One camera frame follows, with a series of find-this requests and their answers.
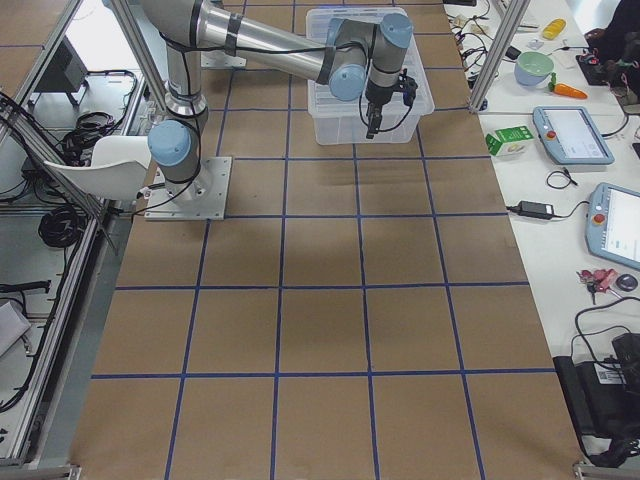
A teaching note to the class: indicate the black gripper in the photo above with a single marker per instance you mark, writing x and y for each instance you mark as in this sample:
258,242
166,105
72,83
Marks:
375,94

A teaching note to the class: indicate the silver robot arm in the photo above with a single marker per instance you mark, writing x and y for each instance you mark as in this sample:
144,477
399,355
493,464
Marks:
358,60

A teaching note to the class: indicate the clear plastic storage box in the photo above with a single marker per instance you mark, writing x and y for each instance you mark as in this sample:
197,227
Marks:
338,122

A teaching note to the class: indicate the green white carton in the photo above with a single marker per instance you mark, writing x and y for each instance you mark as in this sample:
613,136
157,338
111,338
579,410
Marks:
509,141

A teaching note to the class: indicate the green bowl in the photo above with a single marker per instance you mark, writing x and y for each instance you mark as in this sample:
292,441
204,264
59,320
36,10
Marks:
532,68

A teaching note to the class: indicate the black laptop charger brick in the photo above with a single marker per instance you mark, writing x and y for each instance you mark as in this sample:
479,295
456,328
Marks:
536,210

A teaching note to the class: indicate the toy carrot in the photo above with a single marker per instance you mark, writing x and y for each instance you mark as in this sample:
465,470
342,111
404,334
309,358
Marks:
565,90

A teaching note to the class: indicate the blue teach pendant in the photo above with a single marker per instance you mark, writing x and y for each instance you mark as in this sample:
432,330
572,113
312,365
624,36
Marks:
570,136
612,226

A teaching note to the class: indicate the yellow toy corn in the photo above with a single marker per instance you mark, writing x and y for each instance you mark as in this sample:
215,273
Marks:
553,29

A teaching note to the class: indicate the white plastic chair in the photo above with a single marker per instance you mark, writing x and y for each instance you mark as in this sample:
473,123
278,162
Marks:
117,171

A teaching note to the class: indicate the black computer mouse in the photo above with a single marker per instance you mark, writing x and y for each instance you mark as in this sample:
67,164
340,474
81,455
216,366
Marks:
626,282

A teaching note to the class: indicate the aluminium frame post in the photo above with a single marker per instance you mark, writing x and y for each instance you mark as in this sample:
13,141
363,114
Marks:
502,40

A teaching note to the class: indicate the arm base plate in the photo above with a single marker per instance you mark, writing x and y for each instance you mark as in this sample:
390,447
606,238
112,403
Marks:
204,199

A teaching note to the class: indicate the aluminium frame rail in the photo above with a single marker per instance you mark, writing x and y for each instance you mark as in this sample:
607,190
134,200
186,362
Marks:
140,50

